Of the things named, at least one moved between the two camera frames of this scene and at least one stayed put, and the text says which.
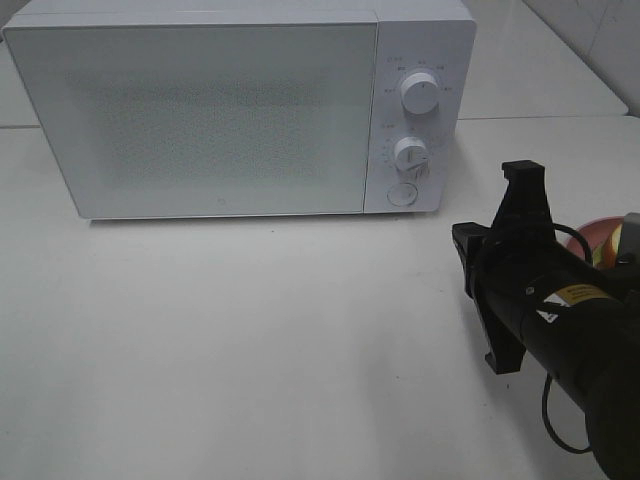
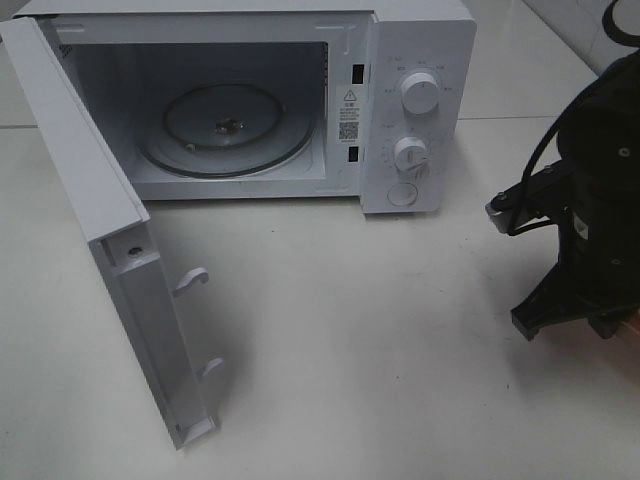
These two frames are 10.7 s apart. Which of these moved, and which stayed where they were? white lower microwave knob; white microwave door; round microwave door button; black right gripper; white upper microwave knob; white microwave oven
Moved: white microwave door; black right gripper
Stayed: round microwave door button; white lower microwave knob; white microwave oven; white upper microwave knob
